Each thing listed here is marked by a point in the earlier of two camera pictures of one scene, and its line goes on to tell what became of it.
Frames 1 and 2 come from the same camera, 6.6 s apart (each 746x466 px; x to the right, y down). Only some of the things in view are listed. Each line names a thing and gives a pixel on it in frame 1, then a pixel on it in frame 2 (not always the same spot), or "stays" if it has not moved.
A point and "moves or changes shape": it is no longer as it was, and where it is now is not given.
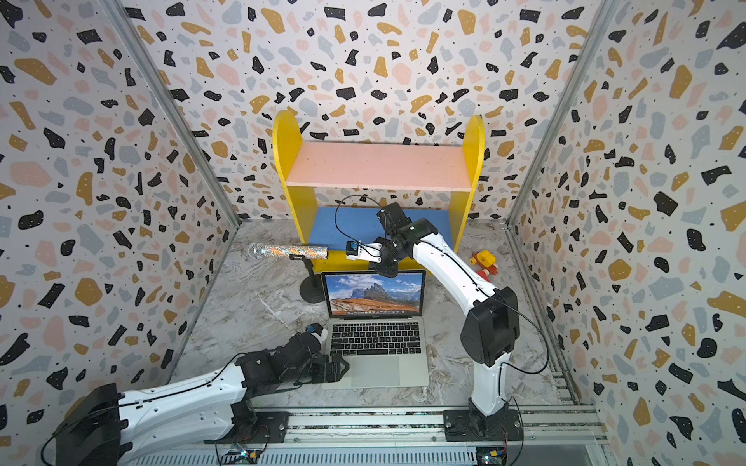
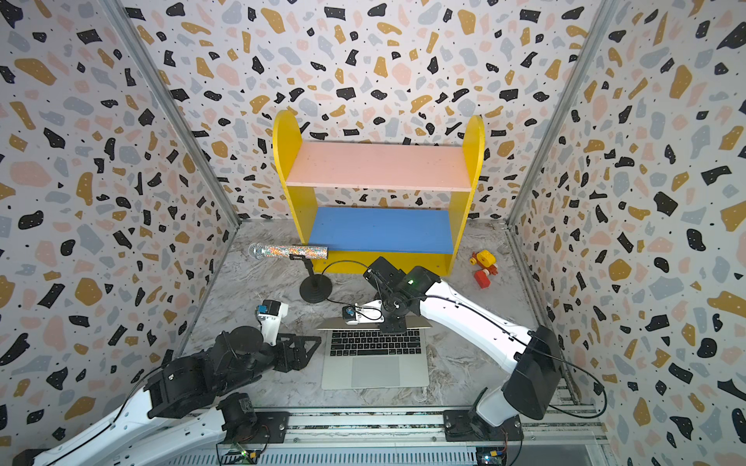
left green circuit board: (247, 456) stays
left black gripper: (325, 375) -> (302, 358)
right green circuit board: (491, 455) stays
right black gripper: (387, 272) -> (390, 329)
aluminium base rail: (570, 437) stays
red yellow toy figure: (488, 262) stays
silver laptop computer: (377, 327) moves or changes shape
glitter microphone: (258, 251) stays
